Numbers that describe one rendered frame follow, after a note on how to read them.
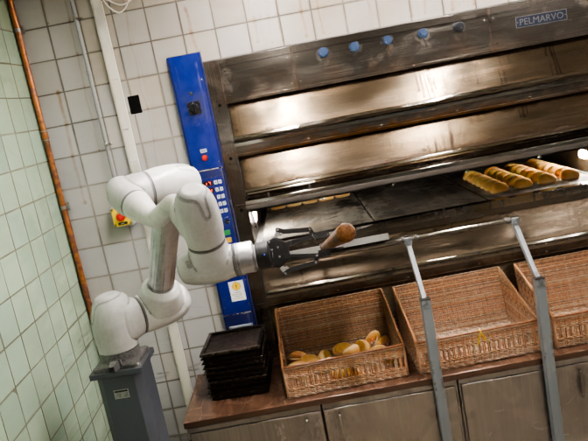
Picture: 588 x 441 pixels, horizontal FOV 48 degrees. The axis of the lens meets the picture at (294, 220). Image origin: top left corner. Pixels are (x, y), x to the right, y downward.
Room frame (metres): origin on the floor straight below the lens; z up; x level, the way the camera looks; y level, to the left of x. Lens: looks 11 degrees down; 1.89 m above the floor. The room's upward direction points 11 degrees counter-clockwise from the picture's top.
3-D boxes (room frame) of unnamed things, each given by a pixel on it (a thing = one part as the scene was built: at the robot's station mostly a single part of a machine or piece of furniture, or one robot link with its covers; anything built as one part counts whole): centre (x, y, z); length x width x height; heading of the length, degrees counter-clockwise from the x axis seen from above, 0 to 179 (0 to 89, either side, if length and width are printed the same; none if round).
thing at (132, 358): (2.45, 0.76, 1.03); 0.22 x 0.18 x 0.06; 177
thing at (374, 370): (2.98, -0.10, 0.72); 0.56 x 0.49 x 0.28; 91
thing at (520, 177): (3.67, -1.28, 1.21); 0.61 x 0.48 x 0.06; 179
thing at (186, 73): (4.19, 0.34, 1.07); 1.93 x 0.16 x 2.15; 179
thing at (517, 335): (2.97, -0.69, 0.72); 0.56 x 0.49 x 0.28; 90
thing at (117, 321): (2.48, 0.75, 1.17); 0.18 x 0.16 x 0.22; 124
